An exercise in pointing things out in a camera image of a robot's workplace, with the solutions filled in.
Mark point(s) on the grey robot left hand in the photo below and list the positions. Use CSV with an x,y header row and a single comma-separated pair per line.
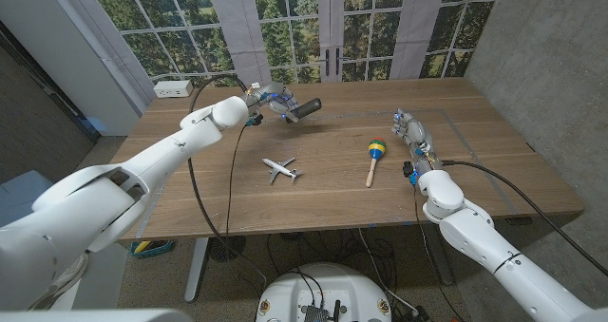
x,y
273,96

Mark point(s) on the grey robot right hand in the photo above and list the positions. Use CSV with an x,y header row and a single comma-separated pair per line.
x,y
415,134

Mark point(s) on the black TV remote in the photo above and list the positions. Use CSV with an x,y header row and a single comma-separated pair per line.
x,y
308,108

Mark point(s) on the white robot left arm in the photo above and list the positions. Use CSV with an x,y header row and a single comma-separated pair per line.
x,y
119,189

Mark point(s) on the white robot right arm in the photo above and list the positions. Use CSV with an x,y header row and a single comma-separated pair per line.
x,y
494,255

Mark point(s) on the striped wooden maraca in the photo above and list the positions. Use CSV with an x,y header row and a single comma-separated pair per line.
x,y
377,148

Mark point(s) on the white toy airplane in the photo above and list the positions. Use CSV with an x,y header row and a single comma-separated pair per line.
x,y
281,169

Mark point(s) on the grey tape strip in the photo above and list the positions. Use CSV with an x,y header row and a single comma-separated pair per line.
x,y
142,229
458,132

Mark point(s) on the printed window backdrop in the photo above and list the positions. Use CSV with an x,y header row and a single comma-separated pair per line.
x,y
285,27

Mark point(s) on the white power strip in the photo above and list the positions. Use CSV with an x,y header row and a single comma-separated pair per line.
x,y
172,89

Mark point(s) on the grey table leg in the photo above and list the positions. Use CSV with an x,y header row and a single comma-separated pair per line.
x,y
437,265

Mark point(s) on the black round fan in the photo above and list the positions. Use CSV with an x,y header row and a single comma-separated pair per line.
x,y
228,251

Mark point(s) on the white robot torso base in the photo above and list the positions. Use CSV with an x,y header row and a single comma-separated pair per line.
x,y
328,284

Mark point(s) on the white table leg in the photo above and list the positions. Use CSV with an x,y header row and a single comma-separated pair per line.
x,y
195,274

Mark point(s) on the blue basket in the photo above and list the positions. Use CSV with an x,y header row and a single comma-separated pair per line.
x,y
152,250

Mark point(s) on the blue grey seat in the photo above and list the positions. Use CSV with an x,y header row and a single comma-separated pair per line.
x,y
19,189

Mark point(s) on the white sneaker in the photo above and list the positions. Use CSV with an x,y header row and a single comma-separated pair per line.
x,y
71,279

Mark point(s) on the white robot body panel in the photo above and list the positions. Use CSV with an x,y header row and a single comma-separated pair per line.
x,y
95,316

